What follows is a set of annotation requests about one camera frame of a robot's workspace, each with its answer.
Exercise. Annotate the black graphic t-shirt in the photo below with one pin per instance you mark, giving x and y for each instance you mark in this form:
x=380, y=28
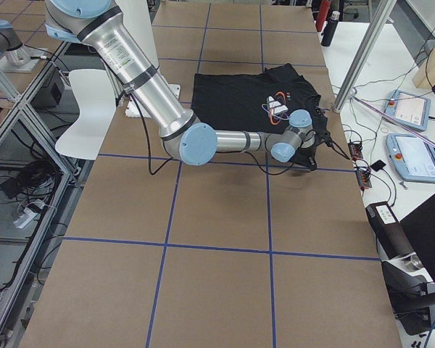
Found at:
x=235, y=103

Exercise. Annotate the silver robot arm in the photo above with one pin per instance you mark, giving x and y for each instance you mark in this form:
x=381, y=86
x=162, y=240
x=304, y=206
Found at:
x=99, y=24

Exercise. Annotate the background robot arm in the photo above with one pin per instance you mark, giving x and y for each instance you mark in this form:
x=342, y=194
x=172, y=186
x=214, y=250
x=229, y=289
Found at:
x=15, y=57

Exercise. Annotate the orange terminal block upper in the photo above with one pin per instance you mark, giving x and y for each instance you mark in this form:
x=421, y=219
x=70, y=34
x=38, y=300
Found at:
x=355, y=150

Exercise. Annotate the white plastic chair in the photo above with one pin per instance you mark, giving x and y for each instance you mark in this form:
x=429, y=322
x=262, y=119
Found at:
x=95, y=97

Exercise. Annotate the small black pad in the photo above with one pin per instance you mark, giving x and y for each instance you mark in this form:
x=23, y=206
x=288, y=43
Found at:
x=378, y=165

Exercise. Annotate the black box with label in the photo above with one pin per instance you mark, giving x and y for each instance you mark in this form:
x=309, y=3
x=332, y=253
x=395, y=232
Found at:
x=391, y=241

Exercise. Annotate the black water bottle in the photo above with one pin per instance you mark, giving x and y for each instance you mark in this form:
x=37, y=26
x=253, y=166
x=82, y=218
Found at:
x=330, y=28

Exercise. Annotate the black power adapter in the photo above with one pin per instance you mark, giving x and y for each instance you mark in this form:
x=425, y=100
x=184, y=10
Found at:
x=50, y=93

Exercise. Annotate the white power strip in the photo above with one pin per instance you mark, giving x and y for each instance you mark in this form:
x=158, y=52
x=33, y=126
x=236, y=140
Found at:
x=28, y=214

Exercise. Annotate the lower teach pendant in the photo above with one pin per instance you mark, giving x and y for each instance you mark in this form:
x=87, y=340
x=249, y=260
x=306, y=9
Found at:
x=412, y=158

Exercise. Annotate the teach pendant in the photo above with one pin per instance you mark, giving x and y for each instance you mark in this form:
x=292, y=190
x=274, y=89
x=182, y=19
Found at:
x=409, y=109
x=412, y=158

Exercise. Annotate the red bottle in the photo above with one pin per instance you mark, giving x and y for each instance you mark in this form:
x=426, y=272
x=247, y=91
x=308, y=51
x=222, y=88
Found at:
x=322, y=14

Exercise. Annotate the upper teach pendant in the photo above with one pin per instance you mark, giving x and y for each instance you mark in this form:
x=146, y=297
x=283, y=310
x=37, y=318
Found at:
x=409, y=109

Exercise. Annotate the black monitor stand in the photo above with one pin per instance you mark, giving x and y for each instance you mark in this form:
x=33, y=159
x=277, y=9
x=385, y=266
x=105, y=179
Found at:
x=413, y=297

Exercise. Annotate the aluminium frame post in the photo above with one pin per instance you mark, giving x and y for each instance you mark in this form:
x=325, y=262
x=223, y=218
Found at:
x=372, y=33

